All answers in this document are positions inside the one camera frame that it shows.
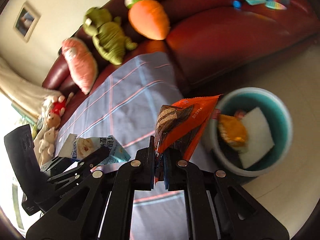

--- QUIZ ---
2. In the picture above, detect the white blue tissue packet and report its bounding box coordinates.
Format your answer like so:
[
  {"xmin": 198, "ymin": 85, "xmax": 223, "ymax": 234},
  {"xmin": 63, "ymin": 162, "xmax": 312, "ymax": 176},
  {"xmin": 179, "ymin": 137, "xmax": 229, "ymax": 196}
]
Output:
[{"xmin": 58, "ymin": 134, "xmax": 131, "ymax": 165}]

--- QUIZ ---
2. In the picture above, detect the white paper napkin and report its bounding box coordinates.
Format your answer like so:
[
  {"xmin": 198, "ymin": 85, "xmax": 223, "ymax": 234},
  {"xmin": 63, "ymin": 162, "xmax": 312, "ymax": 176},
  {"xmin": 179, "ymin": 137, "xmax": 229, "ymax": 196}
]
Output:
[{"xmin": 239, "ymin": 107, "xmax": 274, "ymax": 169}]

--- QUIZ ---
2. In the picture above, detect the orange Ovaltine wrapper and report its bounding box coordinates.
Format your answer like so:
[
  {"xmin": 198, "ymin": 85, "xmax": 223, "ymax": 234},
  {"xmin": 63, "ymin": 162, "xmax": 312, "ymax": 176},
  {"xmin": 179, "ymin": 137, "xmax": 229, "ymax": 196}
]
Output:
[{"xmin": 154, "ymin": 95, "xmax": 219, "ymax": 183}]

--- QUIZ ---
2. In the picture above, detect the clear orange snack bag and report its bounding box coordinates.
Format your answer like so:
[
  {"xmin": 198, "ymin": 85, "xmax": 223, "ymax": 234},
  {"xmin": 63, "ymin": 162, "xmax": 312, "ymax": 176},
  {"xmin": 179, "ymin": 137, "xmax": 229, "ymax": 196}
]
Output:
[{"xmin": 217, "ymin": 114, "xmax": 248, "ymax": 153}]

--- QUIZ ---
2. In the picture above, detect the teal trash bin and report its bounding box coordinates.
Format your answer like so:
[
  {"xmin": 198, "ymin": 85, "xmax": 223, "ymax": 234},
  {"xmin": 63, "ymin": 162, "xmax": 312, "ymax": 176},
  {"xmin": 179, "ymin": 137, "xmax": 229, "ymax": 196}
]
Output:
[{"xmin": 202, "ymin": 87, "xmax": 293, "ymax": 177}]

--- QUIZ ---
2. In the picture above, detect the beige rabbit plush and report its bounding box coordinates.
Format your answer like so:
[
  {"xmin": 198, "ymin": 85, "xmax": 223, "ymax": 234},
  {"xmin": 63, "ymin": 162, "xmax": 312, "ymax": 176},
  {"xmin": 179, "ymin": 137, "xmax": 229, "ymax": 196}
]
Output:
[{"xmin": 34, "ymin": 127, "xmax": 58, "ymax": 167}]

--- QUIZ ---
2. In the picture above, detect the brown bear plush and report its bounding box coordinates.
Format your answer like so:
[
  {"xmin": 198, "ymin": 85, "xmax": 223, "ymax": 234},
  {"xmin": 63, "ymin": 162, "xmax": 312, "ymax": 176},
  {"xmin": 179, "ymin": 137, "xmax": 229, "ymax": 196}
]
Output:
[{"xmin": 46, "ymin": 113, "xmax": 61, "ymax": 129}]

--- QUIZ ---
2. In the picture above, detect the plaid grey tablecloth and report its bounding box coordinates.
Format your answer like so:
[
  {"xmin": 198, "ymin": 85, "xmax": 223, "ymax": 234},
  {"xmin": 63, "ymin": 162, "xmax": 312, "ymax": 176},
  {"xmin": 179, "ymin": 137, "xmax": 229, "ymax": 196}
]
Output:
[{"xmin": 56, "ymin": 52, "xmax": 188, "ymax": 239}]

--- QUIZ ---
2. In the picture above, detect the red plush toy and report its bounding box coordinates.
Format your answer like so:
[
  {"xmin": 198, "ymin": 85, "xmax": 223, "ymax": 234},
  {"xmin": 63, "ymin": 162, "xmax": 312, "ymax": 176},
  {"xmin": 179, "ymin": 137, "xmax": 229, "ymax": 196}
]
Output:
[{"xmin": 50, "ymin": 92, "xmax": 74, "ymax": 117}]

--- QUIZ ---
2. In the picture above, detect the cream curtain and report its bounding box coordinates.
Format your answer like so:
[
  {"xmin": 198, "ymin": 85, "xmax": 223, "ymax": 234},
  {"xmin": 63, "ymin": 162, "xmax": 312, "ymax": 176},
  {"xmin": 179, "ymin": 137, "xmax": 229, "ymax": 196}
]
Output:
[{"xmin": 1, "ymin": 58, "xmax": 62, "ymax": 120}]

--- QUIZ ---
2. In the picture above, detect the pink strawberry plush pillow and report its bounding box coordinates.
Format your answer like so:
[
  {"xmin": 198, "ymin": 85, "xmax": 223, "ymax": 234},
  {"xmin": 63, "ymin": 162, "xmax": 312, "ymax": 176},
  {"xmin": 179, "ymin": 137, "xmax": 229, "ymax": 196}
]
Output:
[{"xmin": 62, "ymin": 37, "xmax": 98, "ymax": 95}]

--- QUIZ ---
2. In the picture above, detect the green dinosaur plush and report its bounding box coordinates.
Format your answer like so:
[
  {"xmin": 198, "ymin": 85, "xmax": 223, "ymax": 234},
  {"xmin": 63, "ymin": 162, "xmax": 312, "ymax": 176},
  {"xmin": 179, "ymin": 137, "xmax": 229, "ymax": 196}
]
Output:
[{"xmin": 82, "ymin": 7, "xmax": 137, "ymax": 66}]

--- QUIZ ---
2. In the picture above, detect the orange carrot plush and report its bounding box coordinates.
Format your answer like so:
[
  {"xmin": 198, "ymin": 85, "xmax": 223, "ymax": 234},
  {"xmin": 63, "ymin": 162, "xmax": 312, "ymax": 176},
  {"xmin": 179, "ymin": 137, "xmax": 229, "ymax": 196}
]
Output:
[{"xmin": 124, "ymin": 0, "xmax": 170, "ymax": 40}]

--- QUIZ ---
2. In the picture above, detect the dark red leather sofa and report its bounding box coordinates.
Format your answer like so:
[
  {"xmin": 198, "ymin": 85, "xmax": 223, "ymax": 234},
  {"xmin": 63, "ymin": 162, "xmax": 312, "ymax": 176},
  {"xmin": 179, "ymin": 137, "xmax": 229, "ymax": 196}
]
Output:
[{"xmin": 41, "ymin": 0, "xmax": 320, "ymax": 126}]

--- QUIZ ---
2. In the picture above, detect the small blue ball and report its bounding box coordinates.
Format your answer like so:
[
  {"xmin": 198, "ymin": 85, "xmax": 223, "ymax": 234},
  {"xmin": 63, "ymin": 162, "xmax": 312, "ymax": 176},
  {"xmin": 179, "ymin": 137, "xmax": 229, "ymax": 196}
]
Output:
[{"xmin": 232, "ymin": 0, "xmax": 242, "ymax": 10}]

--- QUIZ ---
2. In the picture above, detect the framed wall picture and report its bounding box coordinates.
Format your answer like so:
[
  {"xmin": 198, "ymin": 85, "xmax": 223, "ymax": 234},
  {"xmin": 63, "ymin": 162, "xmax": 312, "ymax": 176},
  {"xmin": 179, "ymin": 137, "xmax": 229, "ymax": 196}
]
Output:
[{"xmin": 13, "ymin": 1, "xmax": 41, "ymax": 43}]

